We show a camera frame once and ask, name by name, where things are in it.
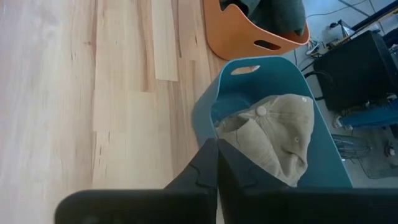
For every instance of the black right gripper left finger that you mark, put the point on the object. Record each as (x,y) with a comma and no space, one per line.
(199,193)

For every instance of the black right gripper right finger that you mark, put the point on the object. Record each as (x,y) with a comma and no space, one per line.
(248,199)

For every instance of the beige hat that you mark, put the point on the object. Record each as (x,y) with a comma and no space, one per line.
(280,133)

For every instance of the dark green hat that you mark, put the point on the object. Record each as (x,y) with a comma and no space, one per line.
(273,15)

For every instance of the blue plastic basket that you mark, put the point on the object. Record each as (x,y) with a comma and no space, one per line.
(280,77)

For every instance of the person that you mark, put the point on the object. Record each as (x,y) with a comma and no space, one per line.
(370,118)

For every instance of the orange plastic basket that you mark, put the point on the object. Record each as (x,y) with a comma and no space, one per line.
(230,37)

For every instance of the black box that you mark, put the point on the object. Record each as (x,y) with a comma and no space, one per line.
(351,71)

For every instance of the black frame rail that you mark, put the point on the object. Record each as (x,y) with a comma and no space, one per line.
(376,15)

